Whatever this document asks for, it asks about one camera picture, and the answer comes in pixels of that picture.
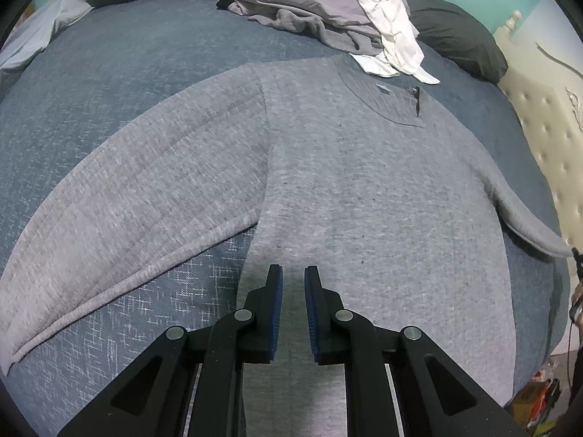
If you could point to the grey knit sweater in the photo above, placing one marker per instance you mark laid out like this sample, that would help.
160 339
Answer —
364 182

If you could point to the white shirt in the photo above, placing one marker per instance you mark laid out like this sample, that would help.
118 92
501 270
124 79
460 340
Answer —
391 22

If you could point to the light grey bed sheet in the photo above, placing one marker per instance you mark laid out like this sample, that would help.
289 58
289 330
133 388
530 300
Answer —
36 32

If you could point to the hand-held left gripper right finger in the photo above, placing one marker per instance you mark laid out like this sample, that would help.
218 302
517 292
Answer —
310 314

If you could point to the person's right forearm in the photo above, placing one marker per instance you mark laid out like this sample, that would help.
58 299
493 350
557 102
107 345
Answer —
579 373

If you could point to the cream tufted headboard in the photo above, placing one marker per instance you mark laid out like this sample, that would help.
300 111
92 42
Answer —
546 123

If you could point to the blue patterned bedspread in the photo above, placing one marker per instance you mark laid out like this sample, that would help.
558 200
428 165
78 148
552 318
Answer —
136 54

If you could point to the person's right hand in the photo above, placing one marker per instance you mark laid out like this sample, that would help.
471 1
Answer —
578 293

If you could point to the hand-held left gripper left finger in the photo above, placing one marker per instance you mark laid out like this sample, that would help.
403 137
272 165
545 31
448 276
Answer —
277 314

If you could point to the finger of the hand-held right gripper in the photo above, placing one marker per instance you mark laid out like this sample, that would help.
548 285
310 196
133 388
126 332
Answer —
578 259

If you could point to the orange packet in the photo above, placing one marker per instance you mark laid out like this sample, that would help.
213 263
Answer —
537 400

